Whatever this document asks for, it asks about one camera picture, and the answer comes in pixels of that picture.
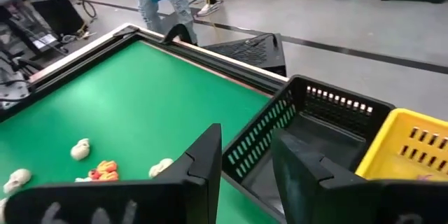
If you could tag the black curved clamp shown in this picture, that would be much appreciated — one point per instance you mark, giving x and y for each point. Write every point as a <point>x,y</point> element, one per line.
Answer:
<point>176,27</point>

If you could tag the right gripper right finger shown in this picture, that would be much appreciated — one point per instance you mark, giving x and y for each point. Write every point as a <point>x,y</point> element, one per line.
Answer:
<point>350,203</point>

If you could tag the black equipment case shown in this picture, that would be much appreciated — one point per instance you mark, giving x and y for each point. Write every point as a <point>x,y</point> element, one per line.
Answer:
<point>57,14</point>

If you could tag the yellow plastic basket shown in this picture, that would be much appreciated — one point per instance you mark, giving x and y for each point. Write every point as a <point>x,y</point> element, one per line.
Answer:
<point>392,154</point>

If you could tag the green table mat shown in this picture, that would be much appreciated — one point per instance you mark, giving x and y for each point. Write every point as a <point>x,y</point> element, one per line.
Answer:
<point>140,94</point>

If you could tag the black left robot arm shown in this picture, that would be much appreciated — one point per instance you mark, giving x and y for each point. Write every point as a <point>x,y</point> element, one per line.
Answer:
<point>10,77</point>

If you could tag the beige plastic skull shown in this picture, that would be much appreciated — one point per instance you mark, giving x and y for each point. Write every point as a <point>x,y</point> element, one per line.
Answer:
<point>2,210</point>
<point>17,180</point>
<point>80,150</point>
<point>159,168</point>

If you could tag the white foam mummy figure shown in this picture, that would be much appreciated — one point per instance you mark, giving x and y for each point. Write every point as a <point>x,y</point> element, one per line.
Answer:
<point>82,179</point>

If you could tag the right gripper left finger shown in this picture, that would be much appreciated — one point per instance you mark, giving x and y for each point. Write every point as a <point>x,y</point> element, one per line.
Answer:
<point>140,203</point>

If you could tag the black plastic basket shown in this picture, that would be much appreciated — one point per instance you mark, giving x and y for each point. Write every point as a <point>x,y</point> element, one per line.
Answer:
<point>332,126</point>

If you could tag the orange foam pumpkin skeleton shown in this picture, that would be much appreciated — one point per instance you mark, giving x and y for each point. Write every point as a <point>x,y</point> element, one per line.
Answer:
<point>106,168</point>

